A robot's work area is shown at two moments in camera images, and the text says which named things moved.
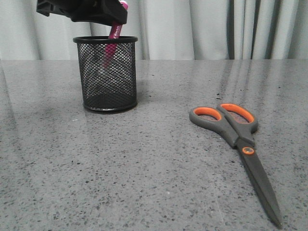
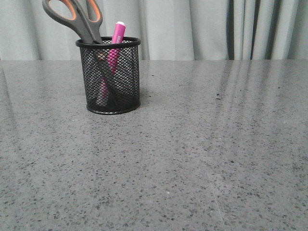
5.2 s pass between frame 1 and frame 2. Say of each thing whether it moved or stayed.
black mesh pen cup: stayed
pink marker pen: moved
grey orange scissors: moved
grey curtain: stayed
